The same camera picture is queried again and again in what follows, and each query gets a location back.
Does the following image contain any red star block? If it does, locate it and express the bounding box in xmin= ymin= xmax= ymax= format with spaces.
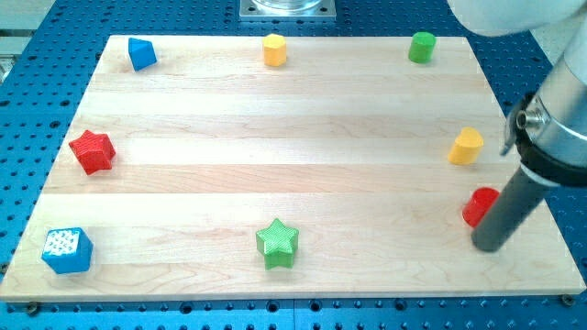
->
xmin=69 ymin=130 xmax=116 ymax=175

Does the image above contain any blue cube block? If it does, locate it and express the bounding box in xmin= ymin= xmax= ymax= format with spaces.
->
xmin=41 ymin=227 xmax=94 ymax=274

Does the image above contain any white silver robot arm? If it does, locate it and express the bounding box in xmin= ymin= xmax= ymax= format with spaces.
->
xmin=449 ymin=0 xmax=586 ymax=187

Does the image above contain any yellow hexagon block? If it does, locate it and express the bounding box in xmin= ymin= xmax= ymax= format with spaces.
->
xmin=262 ymin=34 xmax=287 ymax=67

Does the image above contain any red cylinder block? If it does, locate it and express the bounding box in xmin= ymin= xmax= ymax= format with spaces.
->
xmin=461 ymin=187 xmax=500 ymax=227

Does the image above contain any green star block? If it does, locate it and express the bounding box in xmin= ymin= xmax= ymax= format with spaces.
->
xmin=256 ymin=218 xmax=299 ymax=270

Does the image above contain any blue triangular prism block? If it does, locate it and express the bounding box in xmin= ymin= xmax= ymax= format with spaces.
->
xmin=127 ymin=38 xmax=157 ymax=72

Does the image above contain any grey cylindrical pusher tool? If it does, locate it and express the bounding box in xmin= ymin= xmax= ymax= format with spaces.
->
xmin=471 ymin=166 xmax=550 ymax=252

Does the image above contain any green cylinder block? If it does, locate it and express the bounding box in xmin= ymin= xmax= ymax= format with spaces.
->
xmin=408 ymin=31 xmax=437 ymax=64

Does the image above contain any wooden board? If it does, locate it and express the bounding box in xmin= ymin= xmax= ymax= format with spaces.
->
xmin=1 ymin=36 xmax=585 ymax=303

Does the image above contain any yellow heart block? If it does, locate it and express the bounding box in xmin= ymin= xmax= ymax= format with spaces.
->
xmin=448 ymin=126 xmax=484 ymax=165

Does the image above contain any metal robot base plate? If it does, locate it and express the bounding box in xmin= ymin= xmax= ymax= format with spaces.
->
xmin=238 ymin=0 xmax=337 ymax=21

